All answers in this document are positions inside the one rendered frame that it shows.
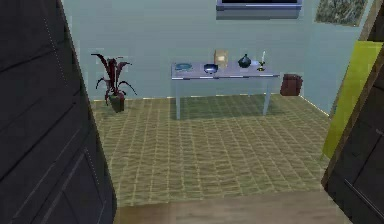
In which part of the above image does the white candle on gold holder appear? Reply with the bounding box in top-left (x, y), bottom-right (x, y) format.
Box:
top-left (256, 50), bottom-right (267, 72)

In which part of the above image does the blue flat plate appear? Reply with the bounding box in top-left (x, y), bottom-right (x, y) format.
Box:
top-left (175, 62), bottom-right (193, 72)

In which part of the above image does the dark blue bowl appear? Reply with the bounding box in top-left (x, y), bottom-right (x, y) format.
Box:
top-left (203, 63), bottom-right (219, 74)

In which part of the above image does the pale blue table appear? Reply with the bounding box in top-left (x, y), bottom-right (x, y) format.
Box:
top-left (170, 60), bottom-right (281, 120)

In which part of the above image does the tan cardboard box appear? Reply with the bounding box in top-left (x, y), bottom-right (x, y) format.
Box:
top-left (214, 49), bottom-right (230, 70)

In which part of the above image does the dark teal round vase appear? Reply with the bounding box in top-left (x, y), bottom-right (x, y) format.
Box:
top-left (237, 53), bottom-right (252, 69)

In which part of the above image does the dark red house plant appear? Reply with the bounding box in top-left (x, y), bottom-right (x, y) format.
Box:
top-left (90, 52), bottom-right (138, 114)

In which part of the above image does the black panelled room door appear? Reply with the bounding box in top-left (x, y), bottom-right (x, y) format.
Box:
top-left (0, 0), bottom-right (118, 224)

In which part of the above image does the yellow-green room door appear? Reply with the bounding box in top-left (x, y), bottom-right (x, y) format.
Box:
top-left (321, 40), bottom-right (384, 160)

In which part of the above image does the black cupboard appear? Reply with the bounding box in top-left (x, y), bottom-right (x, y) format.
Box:
top-left (321, 49), bottom-right (384, 224)

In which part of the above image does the wall television set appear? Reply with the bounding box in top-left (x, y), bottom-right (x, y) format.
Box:
top-left (215, 0), bottom-right (303, 12)

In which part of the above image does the framed wall picture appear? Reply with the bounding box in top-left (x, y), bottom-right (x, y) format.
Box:
top-left (313, 0), bottom-right (369, 28)

